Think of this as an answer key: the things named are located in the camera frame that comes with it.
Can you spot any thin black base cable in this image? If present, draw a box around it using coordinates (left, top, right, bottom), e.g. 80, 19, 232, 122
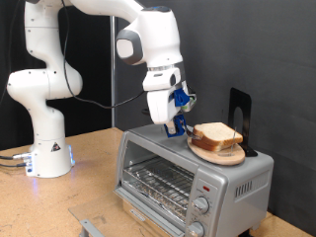
0, 162, 28, 169

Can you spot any glass oven door with handle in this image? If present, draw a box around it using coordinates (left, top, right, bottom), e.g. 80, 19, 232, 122
68, 187, 186, 237

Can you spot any metal spatula with blue block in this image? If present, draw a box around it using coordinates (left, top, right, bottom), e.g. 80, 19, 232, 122
141, 108, 202, 141

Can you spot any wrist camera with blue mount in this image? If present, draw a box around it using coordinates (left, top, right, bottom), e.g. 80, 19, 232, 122
173, 87, 198, 114

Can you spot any black metal bookend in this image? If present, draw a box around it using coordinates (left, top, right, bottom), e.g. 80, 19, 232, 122
227, 87, 259, 158

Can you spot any thin metal pin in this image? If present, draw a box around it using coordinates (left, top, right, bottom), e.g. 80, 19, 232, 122
218, 126, 238, 158

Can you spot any silver toaster oven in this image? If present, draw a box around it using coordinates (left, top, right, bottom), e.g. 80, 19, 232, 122
116, 119, 275, 237

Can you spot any silver oven knob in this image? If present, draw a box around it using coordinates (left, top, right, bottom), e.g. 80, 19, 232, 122
187, 220, 205, 237
192, 196, 210, 215

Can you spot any metal wire oven rack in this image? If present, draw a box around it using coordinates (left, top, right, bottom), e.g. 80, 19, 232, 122
122, 156, 196, 221

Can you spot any vertical metal pole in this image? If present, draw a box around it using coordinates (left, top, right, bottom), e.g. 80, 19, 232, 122
109, 14, 118, 128

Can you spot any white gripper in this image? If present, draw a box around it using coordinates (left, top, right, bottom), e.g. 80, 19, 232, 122
146, 87, 184, 133

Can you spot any black cable with silver connector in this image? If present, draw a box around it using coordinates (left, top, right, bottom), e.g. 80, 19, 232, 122
0, 152, 33, 162

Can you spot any round wooden board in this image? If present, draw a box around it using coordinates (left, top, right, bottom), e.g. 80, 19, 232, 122
187, 134, 247, 167

